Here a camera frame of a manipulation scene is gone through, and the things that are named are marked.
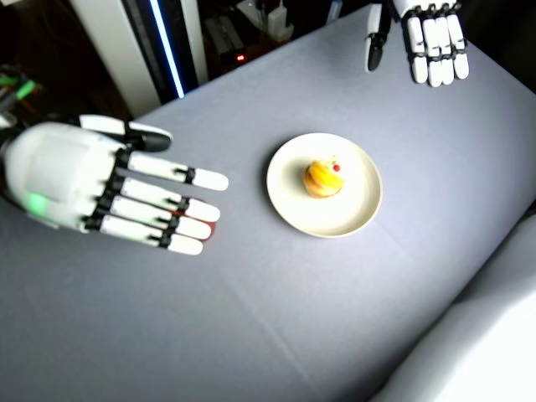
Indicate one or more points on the yellow toy cupcake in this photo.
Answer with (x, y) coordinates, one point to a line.
(323, 180)

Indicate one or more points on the cream round plate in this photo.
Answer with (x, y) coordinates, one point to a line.
(289, 197)

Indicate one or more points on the white box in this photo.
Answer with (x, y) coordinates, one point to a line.
(272, 19)

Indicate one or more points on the black device with red light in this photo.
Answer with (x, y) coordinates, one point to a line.
(228, 44)

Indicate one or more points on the blue light strip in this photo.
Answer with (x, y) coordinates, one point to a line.
(167, 50)

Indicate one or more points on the white rounded robot shell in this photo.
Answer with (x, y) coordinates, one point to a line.
(481, 335)

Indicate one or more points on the grey table cloth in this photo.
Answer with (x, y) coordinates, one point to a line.
(268, 301)

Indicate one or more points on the white column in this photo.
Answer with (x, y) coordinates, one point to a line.
(113, 54)

